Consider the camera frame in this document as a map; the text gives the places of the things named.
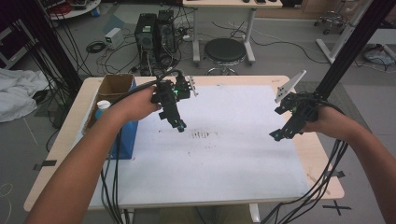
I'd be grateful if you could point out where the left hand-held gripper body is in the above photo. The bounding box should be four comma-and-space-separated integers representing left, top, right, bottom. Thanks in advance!
150, 74, 199, 112

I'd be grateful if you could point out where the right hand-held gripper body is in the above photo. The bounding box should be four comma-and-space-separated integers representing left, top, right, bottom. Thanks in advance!
274, 69, 320, 125

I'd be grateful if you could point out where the blue cardboard box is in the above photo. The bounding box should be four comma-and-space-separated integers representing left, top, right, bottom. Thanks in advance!
81, 73, 140, 161

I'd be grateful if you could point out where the blue bottle with white cap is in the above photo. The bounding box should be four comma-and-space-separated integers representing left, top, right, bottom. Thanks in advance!
94, 99, 112, 121

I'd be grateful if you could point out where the person's left hand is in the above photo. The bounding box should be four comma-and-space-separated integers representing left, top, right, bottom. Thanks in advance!
102, 86, 163, 129

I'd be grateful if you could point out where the person's right hand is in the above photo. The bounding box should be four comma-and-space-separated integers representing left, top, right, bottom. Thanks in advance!
303, 106, 359, 144

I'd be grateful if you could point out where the black computer tower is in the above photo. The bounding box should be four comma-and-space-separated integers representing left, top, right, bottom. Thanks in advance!
134, 12, 158, 61
156, 9, 179, 54

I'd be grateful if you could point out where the white table mat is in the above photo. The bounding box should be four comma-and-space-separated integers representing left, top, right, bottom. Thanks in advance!
88, 83, 311, 209

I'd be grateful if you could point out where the black round stool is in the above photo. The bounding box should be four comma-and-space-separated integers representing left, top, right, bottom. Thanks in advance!
204, 37, 248, 77

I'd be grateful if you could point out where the small white device box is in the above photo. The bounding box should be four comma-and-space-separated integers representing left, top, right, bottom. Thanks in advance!
104, 27, 124, 50

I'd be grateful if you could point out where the white metal stand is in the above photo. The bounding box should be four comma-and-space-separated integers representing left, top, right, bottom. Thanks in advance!
316, 0, 375, 65

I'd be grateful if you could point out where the white table leg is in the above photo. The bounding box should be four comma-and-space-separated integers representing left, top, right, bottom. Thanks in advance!
247, 203, 262, 224

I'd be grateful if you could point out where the office chair wheel base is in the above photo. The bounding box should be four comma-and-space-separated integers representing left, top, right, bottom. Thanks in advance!
313, 10, 347, 35

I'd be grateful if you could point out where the white-legged wooden desk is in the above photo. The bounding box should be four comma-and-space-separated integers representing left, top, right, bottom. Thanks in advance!
181, 0, 284, 67

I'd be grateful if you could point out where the round white table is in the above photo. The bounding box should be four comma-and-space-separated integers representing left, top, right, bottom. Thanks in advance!
46, 0, 103, 21

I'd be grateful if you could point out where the black tape strip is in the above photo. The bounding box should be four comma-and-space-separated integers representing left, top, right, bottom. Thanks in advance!
32, 160, 58, 172

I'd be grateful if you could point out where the white crumpled cloth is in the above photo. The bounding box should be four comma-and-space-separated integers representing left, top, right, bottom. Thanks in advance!
0, 68, 50, 123

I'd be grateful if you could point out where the black cable bundle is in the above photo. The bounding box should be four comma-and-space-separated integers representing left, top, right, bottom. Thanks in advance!
100, 68, 188, 224
261, 92, 349, 224

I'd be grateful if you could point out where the tangle of floor cables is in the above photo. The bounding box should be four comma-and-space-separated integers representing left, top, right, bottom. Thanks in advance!
94, 27, 195, 77

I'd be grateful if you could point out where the black metal frame post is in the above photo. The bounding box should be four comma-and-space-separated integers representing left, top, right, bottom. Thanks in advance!
18, 0, 84, 91
314, 0, 396, 101

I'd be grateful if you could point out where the coiled black cable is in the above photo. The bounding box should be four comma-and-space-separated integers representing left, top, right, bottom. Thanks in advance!
85, 40, 107, 54

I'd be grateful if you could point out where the dark panel with grey frame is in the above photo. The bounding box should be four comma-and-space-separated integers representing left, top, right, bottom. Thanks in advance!
0, 18, 35, 70

